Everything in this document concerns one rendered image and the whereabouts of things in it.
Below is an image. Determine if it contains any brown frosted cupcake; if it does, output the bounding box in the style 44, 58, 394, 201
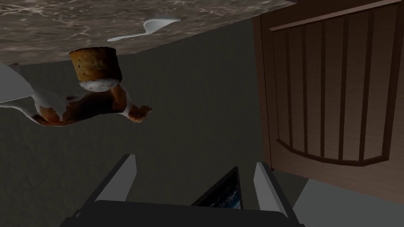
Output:
69, 47, 123, 93

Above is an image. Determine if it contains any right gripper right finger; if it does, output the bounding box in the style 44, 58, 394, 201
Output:
253, 162, 300, 225

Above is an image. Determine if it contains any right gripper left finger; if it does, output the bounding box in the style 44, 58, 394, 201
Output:
82, 154, 138, 206

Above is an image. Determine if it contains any dark framed picture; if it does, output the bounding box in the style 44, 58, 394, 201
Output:
191, 166, 243, 210

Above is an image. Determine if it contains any white spoon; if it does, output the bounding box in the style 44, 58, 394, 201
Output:
107, 17, 182, 43

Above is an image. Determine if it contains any brown wooden door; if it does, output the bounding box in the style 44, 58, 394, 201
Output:
252, 0, 404, 205

